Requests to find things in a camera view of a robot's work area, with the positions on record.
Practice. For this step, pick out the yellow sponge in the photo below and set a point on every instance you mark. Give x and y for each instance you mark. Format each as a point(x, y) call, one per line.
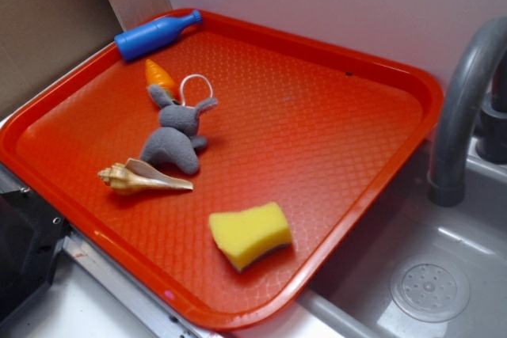
point(245, 236)

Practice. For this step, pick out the red plastic tray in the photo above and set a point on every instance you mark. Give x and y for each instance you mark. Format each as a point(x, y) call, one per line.
point(320, 130)

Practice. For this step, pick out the grey plush bunny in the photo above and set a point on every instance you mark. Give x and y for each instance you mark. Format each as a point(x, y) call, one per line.
point(176, 142)

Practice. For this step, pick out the orange plastic toy carrot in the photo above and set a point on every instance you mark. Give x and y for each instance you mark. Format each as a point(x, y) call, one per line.
point(156, 75)

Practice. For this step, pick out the beige conch seashell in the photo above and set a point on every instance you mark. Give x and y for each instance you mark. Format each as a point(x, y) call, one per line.
point(138, 176)

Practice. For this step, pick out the blue plastic toy bottle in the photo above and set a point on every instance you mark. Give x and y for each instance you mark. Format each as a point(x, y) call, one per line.
point(154, 35)

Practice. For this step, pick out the grey faucet spout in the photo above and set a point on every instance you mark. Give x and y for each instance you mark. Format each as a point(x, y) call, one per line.
point(459, 117)

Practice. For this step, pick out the grey plastic sink basin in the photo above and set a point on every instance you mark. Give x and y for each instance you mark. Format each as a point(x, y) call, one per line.
point(351, 292)

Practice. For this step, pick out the round sink drain strainer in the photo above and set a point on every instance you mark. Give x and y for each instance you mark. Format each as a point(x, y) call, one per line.
point(429, 289)

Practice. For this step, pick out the brown cardboard panel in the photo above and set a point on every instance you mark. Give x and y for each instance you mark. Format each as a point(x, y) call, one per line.
point(43, 39)

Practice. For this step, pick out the dark grey faucet handle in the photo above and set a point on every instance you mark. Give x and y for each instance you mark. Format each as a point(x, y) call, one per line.
point(491, 145)

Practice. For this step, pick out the black metal bracket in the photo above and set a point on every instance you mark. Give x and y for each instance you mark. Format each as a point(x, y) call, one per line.
point(32, 233)

